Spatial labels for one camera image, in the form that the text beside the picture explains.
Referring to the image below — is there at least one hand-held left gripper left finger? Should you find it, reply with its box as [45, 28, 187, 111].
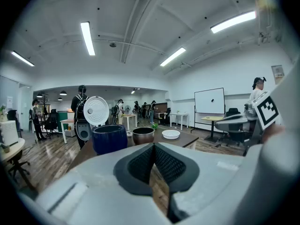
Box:
[35, 142, 173, 225]

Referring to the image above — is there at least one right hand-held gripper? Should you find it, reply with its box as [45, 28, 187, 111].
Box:
[215, 90, 282, 136]

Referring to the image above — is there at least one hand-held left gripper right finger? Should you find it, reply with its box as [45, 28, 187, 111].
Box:
[153, 142, 249, 225]

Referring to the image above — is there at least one dark blue rice cooker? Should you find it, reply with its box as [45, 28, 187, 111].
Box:
[83, 96, 128, 156]

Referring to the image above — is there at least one white perforated steamer tray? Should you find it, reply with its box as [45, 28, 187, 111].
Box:
[162, 129, 181, 140]

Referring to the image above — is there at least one dark metal pot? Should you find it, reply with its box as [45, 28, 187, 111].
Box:
[132, 127, 156, 146]

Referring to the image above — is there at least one white rolling whiteboard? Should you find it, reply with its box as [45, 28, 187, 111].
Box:
[191, 87, 226, 133]

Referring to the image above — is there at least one white desk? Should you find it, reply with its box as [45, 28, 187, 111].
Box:
[169, 112, 190, 130]

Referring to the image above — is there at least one wooden-top desk grey panel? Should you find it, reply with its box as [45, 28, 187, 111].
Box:
[60, 118, 76, 144]

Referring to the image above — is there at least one wooden-top white table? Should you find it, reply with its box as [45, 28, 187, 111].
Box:
[121, 113, 138, 131]

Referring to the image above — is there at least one brown wooden cabinet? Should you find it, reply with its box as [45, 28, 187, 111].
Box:
[154, 103, 168, 120]

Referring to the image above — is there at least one black office chair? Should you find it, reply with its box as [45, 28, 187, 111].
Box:
[44, 109, 60, 139]
[6, 149, 31, 190]

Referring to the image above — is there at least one long ceiling light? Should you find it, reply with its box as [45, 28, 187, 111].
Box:
[11, 51, 35, 67]
[159, 46, 187, 67]
[80, 21, 96, 56]
[210, 10, 257, 34]

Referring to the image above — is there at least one round beige table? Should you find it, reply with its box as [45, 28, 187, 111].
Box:
[0, 137, 26, 192]

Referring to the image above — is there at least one white countertop oven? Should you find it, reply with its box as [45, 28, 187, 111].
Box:
[0, 120, 19, 147]

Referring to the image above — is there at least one pale artificial flower bunch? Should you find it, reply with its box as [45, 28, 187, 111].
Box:
[0, 105, 8, 122]

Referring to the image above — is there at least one small yellow table black post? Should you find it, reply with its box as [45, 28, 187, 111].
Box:
[201, 115, 225, 142]

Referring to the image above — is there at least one wall poster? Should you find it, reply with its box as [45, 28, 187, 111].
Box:
[271, 65, 285, 80]

